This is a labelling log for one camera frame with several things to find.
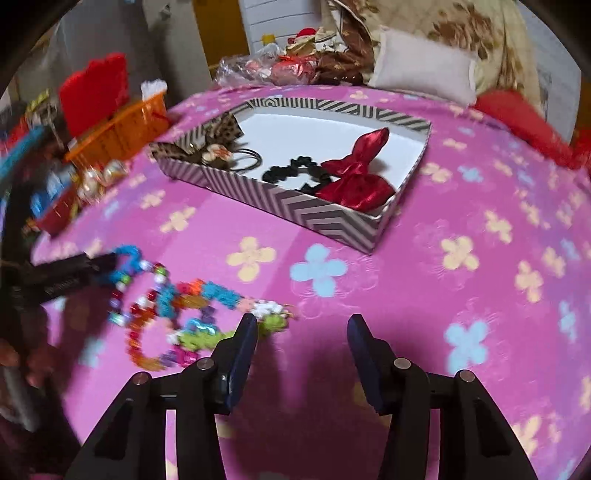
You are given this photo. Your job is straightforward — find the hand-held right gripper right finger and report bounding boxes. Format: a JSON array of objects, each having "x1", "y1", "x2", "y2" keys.
[{"x1": 347, "y1": 314, "x2": 539, "y2": 480}]

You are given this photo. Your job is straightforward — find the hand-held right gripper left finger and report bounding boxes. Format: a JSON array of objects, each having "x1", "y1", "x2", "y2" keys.
[{"x1": 65, "y1": 314, "x2": 258, "y2": 480}]

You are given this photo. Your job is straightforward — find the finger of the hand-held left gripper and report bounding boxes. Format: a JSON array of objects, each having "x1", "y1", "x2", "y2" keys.
[{"x1": 21, "y1": 251, "x2": 120, "y2": 305}]

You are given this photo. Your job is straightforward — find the pile of colourful bead bracelets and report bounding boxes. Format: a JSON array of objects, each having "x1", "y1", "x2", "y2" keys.
[{"x1": 106, "y1": 244, "x2": 298, "y2": 370}]

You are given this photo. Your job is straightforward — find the striped cardboard box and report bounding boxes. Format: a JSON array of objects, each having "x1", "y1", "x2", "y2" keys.
[{"x1": 148, "y1": 96, "x2": 433, "y2": 256}]

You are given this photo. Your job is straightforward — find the red satin bow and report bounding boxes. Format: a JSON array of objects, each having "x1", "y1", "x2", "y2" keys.
[{"x1": 316, "y1": 128, "x2": 399, "y2": 213}]

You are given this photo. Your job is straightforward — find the black scrunchie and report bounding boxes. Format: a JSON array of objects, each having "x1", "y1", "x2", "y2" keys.
[{"x1": 262, "y1": 156, "x2": 333, "y2": 195}]

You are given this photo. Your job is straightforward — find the leopard print bow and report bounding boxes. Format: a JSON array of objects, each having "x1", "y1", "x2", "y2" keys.
[{"x1": 150, "y1": 113, "x2": 245, "y2": 164}]

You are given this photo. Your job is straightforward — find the person's left hand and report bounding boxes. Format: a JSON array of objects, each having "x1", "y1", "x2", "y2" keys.
[{"x1": 0, "y1": 340, "x2": 52, "y2": 389}]

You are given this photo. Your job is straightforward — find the small red box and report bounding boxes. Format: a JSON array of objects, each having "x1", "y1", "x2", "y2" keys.
[{"x1": 34, "y1": 189, "x2": 86, "y2": 236}]

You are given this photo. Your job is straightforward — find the gold bead ornaments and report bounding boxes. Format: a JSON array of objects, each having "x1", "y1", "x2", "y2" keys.
[{"x1": 78, "y1": 161, "x2": 130, "y2": 201}]

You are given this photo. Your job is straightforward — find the orange plastic basket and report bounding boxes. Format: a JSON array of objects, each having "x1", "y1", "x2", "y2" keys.
[{"x1": 65, "y1": 90, "x2": 169, "y2": 169}]

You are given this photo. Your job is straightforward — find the red fuzzy cloth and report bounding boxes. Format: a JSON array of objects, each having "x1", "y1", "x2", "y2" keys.
[{"x1": 60, "y1": 53, "x2": 130, "y2": 139}]

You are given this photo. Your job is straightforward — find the clear plastic bag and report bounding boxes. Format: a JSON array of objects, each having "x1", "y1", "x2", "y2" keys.
[{"x1": 215, "y1": 44, "x2": 319, "y2": 86}]

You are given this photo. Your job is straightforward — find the wooden door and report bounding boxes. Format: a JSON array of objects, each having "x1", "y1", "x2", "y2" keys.
[{"x1": 193, "y1": 0, "x2": 252, "y2": 70}]

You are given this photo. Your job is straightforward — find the red ruffled pillow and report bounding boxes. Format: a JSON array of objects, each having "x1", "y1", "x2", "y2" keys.
[{"x1": 471, "y1": 90, "x2": 591, "y2": 169}]

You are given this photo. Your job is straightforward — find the red wrapped package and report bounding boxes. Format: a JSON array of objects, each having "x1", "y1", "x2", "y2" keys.
[{"x1": 272, "y1": 55, "x2": 315, "y2": 84}]

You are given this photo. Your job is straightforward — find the white pillow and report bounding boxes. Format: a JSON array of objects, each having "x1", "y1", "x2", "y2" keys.
[{"x1": 368, "y1": 27, "x2": 478, "y2": 103}]

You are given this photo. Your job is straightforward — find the brown patterned blanket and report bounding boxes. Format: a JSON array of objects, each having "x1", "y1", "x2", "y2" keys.
[{"x1": 314, "y1": 14, "x2": 384, "y2": 86}]

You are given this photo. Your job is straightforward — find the red plush toy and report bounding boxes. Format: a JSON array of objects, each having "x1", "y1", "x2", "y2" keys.
[{"x1": 286, "y1": 28, "x2": 328, "y2": 51}]

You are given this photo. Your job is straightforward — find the white slatted headboard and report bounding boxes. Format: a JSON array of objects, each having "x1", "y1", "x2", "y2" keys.
[{"x1": 238, "y1": 0, "x2": 583, "y2": 139}]

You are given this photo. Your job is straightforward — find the cream floral quilt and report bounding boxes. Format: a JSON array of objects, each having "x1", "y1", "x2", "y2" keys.
[{"x1": 323, "y1": 0, "x2": 546, "y2": 112}]

